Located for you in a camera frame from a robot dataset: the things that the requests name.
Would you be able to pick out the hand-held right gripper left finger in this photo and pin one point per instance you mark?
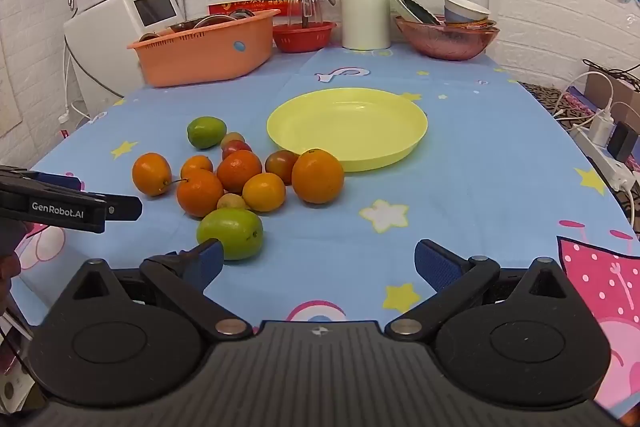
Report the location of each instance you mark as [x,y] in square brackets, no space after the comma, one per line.
[211,259]

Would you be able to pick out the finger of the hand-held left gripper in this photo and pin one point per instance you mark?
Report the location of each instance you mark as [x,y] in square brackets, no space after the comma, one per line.
[124,207]
[55,181]

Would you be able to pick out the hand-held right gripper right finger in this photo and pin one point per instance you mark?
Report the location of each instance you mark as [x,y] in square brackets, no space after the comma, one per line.
[434,264]

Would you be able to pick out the large green jujube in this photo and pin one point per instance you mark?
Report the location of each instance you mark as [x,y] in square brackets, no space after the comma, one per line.
[230,233]

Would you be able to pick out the tan longan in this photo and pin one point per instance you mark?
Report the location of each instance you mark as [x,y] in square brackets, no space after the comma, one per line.
[231,202]
[232,138]

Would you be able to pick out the orange with stem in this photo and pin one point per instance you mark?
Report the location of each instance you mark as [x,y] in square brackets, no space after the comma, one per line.
[200,194]

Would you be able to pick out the small orange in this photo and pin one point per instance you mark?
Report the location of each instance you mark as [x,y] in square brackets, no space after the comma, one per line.
[196,165]

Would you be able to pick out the yellowish orange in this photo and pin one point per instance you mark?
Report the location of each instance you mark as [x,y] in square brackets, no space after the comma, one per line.
[264,193]

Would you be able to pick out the small green jujube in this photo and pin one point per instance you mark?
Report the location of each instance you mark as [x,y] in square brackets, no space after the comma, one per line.
[205,132]

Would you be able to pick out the large orange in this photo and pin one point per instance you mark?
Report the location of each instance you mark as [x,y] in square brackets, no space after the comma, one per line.
[317,176]

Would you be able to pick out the yellow plastic plate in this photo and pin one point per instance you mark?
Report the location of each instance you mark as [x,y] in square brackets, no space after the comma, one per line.
[350,127]

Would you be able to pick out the white appliance with screen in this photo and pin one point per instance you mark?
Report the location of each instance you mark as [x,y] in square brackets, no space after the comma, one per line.
[100,52]

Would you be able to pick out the orange plastic basket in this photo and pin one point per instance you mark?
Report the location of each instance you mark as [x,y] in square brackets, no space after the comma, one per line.
[200,57]

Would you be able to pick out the dark metal pan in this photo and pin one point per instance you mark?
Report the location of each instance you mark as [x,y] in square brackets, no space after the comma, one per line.
[182,27]

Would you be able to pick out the white power strip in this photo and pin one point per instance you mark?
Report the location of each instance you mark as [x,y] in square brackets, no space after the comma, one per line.
[607,164]

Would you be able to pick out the steel bowl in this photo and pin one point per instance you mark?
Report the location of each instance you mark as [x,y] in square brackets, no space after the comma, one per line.
[210,23]
[241,14]

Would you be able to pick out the white charger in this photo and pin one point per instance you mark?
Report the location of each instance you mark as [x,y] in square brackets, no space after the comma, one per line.
[602,127]

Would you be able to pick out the pink glass bowl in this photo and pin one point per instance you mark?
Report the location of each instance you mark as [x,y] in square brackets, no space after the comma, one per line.
[440,43]

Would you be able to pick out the black power adapter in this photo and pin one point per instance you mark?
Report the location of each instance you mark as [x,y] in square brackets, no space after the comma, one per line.
[622,142]

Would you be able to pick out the red plastic basket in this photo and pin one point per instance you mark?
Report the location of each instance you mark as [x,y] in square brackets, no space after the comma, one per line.
[305,39]

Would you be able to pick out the patterned rim bowl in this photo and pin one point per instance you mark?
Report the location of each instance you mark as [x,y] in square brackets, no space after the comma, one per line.
[475,25]

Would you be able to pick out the cardboard box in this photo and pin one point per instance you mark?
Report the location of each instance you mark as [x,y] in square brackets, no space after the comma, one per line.
[615,94]

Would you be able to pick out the tilted white dish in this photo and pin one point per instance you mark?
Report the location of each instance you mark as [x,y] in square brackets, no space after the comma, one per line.
[415,9]

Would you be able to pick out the white blue bowl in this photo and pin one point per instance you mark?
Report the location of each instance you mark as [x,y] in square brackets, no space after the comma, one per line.
[465,9]

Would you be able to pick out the white thermos jug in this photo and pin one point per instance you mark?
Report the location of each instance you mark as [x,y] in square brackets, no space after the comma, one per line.
[365,7]

